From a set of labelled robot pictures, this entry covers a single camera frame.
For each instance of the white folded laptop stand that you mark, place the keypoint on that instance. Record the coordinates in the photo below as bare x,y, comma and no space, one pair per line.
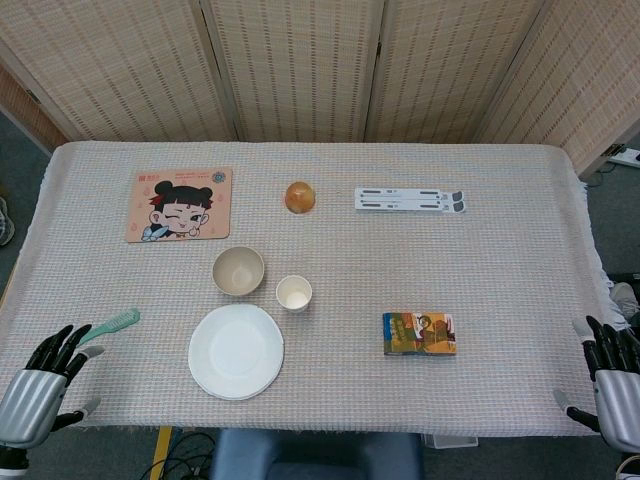
400,199

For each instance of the white power strip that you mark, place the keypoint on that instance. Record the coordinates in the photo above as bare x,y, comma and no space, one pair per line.
627,156

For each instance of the pale woven tablecloth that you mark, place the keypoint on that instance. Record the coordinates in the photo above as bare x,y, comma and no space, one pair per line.
350,260

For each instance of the colourful snack box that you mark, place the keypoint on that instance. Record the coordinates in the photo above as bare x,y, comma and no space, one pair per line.
420,334

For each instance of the white paper cup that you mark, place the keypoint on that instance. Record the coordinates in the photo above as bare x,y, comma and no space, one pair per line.
294,295

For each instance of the beige bowl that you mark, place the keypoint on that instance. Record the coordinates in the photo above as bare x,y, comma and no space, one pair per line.
238,272

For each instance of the white paper plate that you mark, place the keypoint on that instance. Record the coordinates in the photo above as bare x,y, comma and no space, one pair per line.
235,352

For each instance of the cartoon girl mouse pad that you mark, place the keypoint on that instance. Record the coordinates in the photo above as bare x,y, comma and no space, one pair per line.
180,205

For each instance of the woven folding screen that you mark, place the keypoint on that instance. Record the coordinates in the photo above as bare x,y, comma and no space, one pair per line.
300,75

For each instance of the blue chair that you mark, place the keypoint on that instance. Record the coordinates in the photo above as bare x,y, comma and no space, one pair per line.
315,455

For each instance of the green comb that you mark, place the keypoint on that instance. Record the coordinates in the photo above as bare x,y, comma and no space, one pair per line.
120,320

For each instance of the orange jelly cup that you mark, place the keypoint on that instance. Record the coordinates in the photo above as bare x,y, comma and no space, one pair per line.
300,196

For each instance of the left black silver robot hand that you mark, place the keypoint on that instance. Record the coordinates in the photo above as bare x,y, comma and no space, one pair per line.
35,405

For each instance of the clear plastic container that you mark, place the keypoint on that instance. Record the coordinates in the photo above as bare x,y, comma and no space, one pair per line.
450,441

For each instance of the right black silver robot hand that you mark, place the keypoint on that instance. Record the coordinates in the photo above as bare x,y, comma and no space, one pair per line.
620,400

